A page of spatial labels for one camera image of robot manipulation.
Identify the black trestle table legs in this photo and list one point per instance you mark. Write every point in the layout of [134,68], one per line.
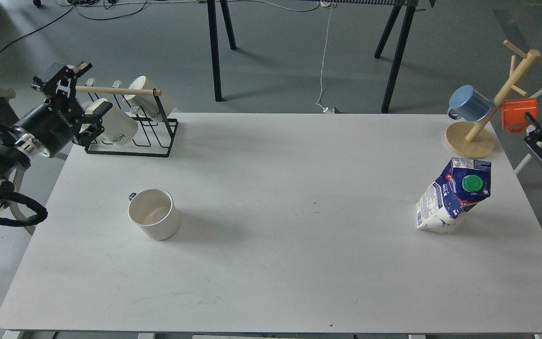
[214,41]
[410,6]

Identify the white mug rear on rack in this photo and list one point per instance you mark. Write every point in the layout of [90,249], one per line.
[148,103]

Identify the white mug front on rack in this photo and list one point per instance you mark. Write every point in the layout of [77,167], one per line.
[119,128]

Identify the blue mug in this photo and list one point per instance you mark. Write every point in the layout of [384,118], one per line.
[469,104]

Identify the black trestle table legs right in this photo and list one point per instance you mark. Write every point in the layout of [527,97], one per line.
[410,6]

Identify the orange mug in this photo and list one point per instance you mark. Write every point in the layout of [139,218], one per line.
[513,114]

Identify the white ceramic mug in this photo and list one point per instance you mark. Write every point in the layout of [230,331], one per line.
[154,211]

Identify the black trestle table legs left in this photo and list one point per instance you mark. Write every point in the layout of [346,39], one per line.
[214,41]

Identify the wooden mug tree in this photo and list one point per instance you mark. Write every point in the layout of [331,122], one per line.
[472,140]

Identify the black wire mug rack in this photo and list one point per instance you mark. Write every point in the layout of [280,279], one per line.
[153,139]

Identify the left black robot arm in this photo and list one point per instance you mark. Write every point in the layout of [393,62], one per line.
[16,154]

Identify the blue white milk carton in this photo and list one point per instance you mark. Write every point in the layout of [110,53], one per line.
[462,184]

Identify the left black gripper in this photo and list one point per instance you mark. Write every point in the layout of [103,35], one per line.
[57,121]

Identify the white mug on rack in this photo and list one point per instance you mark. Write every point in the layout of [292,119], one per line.
[148,103]
[119,128]

